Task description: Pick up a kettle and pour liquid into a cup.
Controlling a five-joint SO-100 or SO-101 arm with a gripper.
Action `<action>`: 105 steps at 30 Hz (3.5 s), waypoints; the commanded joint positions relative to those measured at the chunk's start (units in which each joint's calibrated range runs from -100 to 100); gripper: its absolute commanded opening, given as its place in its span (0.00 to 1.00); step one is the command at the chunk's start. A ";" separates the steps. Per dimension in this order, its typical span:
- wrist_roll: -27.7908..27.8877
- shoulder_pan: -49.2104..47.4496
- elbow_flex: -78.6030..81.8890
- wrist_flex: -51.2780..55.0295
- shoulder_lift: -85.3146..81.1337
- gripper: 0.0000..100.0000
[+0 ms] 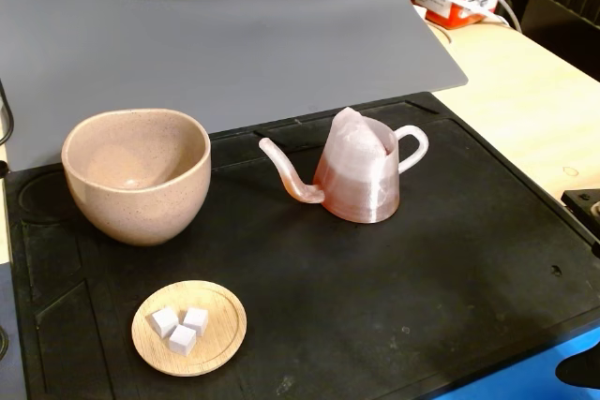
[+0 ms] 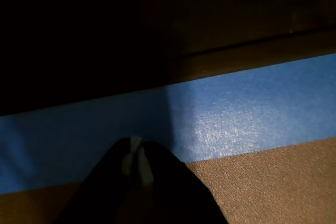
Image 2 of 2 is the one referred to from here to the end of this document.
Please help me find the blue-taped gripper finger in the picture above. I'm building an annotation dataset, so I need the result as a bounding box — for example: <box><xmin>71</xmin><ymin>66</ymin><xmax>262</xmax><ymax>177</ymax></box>
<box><xmin>132</xmin><ymin>140</ymin><xmax>228</xmax><ymax>224</ymax></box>
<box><xmin>56</xmin><ymin>136</ymin><xmax>140</xmax><ymax>224</ymax></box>

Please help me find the blue tape strip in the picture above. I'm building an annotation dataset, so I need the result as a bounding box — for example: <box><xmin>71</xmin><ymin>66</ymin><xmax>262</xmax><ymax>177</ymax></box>
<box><xmin>0</xmin><ymin>53</ymin><xmax>336</xmax><ymax>196</ymax></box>

